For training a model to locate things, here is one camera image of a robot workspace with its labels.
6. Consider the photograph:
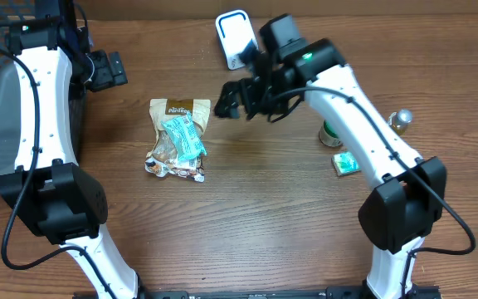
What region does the Kleenex tissue pack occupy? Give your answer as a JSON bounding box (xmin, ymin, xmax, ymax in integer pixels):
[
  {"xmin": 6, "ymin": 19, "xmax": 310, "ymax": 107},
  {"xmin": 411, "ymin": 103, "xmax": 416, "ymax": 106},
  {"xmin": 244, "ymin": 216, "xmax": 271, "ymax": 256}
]
[{"xmin": 332, "ymin": 152, "xmax": 361, "ymax": 176}]

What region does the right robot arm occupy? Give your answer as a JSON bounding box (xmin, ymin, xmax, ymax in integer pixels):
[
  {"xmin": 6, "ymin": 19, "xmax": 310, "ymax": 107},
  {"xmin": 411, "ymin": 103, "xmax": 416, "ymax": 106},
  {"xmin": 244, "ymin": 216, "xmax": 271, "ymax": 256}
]
[{"xmin": 214, "ymin": 10, "xmax": 446, "ymax": 298}]

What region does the yellow Vim liquid bottle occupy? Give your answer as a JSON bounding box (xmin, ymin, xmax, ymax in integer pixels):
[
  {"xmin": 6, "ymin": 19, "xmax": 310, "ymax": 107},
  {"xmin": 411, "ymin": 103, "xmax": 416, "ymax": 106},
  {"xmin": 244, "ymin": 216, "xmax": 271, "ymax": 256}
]
[{"xmin": 388, "ymin": 109, "xmax": 412, "ymax": 135}]

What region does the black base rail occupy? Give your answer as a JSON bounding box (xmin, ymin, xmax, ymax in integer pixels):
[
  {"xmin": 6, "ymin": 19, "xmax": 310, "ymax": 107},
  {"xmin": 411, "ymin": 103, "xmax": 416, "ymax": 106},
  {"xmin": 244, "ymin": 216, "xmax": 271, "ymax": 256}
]
[{"xmin": 71, "ymin": 284, "xmax": 443, "ymax": 299}]

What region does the green lid white jar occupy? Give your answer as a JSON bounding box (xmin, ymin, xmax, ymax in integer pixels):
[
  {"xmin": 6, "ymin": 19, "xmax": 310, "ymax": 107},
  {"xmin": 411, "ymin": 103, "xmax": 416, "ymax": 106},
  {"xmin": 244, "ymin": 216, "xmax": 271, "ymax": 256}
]
[{"xmin": 319, "ymin": 120, "xmax": 343, "ymax": 148}]

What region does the white barcode scanner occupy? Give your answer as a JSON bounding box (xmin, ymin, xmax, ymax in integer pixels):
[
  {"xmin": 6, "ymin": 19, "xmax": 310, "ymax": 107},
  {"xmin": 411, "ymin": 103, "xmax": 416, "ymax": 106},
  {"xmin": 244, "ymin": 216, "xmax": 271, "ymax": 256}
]
[{"xmin": 215, "ymin": 9, "xmax": 259, "ymax": 71}]

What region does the beige Pantree snack pouch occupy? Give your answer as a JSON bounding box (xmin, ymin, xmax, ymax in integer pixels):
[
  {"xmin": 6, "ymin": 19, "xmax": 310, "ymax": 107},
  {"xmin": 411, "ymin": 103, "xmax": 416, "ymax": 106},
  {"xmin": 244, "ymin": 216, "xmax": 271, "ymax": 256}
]
[{"xmin": 144, "ymin": 98, "xmax": 211, "ymax": 183}]

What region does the teal snack packet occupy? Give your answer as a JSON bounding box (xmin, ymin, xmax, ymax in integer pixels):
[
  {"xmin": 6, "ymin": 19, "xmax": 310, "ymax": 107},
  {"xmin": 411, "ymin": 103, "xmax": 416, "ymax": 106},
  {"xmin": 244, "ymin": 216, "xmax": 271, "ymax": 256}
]
[{"xmin": 161, "ymin": 112, "xmax": 207, "ymax": 161}]

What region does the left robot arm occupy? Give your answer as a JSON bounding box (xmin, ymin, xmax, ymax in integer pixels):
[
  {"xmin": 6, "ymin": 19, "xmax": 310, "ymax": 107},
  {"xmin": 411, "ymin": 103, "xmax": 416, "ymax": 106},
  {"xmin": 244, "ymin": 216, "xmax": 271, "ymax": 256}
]
[{"xmin": 0, "ymin": 1, "xmax": 145, "ymax": 298}]

